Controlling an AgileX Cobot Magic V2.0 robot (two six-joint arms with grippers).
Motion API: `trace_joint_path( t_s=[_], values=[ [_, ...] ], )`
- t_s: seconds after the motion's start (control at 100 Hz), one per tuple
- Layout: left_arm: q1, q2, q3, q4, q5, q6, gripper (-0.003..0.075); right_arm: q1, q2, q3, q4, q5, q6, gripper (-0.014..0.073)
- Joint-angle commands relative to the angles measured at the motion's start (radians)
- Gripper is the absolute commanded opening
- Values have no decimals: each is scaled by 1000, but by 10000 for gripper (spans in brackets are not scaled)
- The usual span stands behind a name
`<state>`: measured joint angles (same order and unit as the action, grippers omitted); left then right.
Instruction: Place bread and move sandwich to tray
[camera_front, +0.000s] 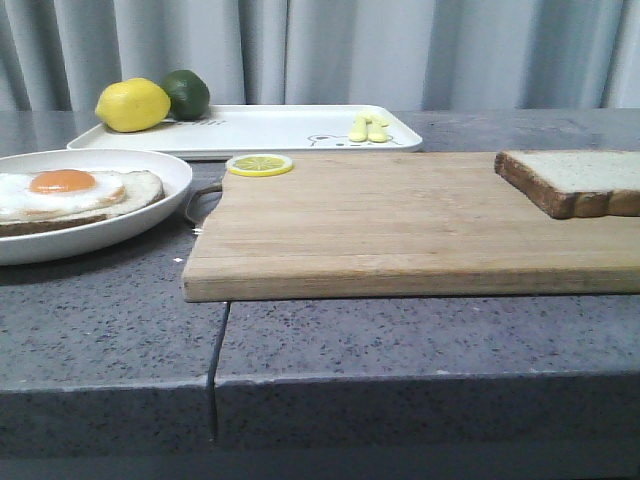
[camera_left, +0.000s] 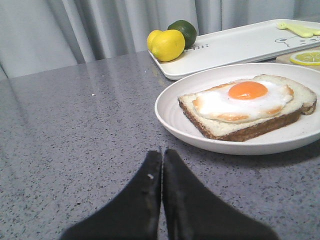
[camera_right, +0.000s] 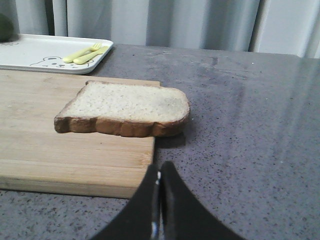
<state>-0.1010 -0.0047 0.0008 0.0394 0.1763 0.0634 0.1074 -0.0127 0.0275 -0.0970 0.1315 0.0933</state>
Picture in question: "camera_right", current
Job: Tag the grey curtain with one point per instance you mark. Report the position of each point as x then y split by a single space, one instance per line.
262 26

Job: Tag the white bear-print tray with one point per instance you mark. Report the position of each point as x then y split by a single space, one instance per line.
45 53

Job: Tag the yellow plastic knife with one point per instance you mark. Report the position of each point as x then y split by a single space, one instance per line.
83 59

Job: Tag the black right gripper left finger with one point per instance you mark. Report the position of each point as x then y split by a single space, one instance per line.
140 218

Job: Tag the white bread slice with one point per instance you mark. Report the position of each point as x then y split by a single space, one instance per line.
126 110

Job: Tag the yellow plastic fork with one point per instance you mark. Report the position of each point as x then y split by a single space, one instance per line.
79 53

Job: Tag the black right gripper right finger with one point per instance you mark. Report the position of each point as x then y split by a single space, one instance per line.
184 217

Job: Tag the green lime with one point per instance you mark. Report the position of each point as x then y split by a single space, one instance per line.
6 28

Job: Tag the wooden cutting board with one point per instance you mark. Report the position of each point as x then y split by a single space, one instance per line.
34 157

